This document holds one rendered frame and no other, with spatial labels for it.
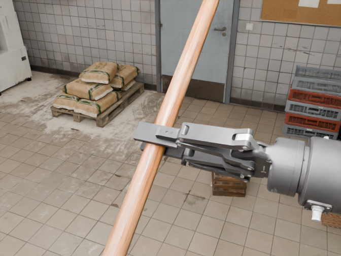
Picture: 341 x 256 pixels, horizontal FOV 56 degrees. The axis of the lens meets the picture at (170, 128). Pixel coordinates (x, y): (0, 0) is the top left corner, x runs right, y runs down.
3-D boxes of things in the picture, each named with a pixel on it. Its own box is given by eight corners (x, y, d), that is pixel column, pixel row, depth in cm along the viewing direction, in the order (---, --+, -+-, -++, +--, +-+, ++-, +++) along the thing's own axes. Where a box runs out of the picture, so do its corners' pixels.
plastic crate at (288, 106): (340, 122, 360) (344, 109, 352) (284, 112, 380) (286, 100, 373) (340, 107, 391) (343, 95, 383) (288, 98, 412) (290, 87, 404)
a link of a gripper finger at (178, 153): (186, 140, 50) (187, 142, 51) (145, 132, 52) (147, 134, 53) (180, 157, 49) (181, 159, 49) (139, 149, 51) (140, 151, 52)
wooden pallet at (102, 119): (103, 127, 408) (101, 118, 401) (52, 116, 434) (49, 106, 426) (144, 91, 504) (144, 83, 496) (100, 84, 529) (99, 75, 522)
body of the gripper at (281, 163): (302, 185, 38) (223, 167, 41) (293, 205, 45) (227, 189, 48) (310, 129, 41) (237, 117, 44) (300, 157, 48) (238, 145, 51)
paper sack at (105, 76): (109, 87, 411) (108, 74, 403) (81, 85, 415) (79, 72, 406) (121, 71, 465) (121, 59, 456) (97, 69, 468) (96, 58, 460)
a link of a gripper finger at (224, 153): (252, 171, 44) (254, 168, 42) (173, 149, 46) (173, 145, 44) (258, 146, 45) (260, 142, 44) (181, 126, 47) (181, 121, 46)
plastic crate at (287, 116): (338, 133, 367) (342, 121, 360) (283, 123, 387) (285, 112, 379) (337, 117, 400) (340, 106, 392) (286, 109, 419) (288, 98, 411)
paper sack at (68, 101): (76, 112, 413) (74, 101, 405) (52, 108, 422) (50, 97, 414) (99, 93, 464) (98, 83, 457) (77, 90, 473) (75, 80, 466)
